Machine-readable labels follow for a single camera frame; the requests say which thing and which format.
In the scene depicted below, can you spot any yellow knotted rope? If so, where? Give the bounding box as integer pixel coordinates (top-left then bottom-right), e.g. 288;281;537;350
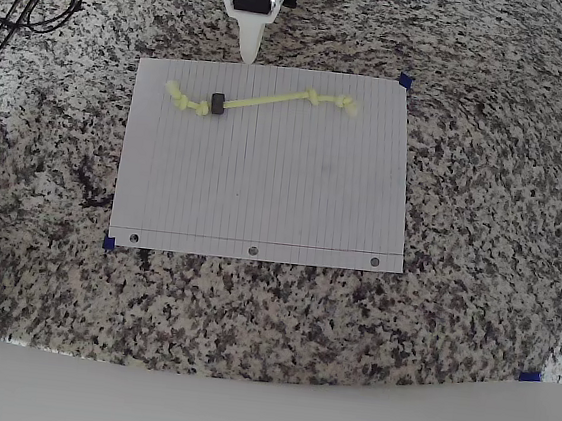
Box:
162;73;361;133

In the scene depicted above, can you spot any black ring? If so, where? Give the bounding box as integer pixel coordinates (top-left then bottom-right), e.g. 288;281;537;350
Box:
208;91;228;117

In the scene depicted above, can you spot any white backdrop board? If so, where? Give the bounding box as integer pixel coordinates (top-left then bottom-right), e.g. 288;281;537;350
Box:
0;324;562;421

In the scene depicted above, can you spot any lined paper sheet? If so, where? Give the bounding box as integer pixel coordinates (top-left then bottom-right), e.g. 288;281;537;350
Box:
105;50;424;278

